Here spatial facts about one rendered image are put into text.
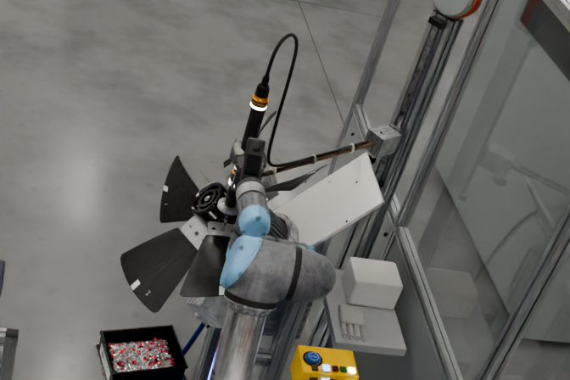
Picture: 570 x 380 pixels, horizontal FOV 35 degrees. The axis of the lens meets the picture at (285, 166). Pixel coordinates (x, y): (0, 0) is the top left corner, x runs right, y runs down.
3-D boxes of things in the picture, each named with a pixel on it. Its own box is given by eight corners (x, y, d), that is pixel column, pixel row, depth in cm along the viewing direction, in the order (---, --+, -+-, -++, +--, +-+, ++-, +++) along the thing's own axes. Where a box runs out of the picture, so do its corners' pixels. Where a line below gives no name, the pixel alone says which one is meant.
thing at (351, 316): (361, 311, 297) (363, 306, 295) (366, 343, 284) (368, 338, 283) (337, 307, 295) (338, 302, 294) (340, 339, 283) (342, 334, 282)
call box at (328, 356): (342, 376, 254) (353, 349, 249) (348, 404, 246) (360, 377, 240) (287, 370, 250) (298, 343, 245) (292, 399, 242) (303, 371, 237)
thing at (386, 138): (382, 142, 299) (389, 120, 295) (396, 153, 295) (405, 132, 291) (360, 148, 292) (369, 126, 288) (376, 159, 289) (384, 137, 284)
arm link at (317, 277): (355, 262, 187) (315, 237, 235) (305, 250, 185) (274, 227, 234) (343, 316, 187) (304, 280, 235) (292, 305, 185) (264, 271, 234)
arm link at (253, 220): (235, 241, 220) (243, 214, 216) (231, 213, 229) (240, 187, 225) (265, 245, 222) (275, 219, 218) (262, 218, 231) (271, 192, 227)
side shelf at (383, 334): (381, 281, 318) (383, 275, 316) (404, 356, 288) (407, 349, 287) (316, 272, 312) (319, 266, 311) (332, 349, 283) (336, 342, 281)
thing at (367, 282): (383, 279, 314) (393, 254, 308) (393, 311, 301) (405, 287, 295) (338, 273, 310) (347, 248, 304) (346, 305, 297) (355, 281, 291)
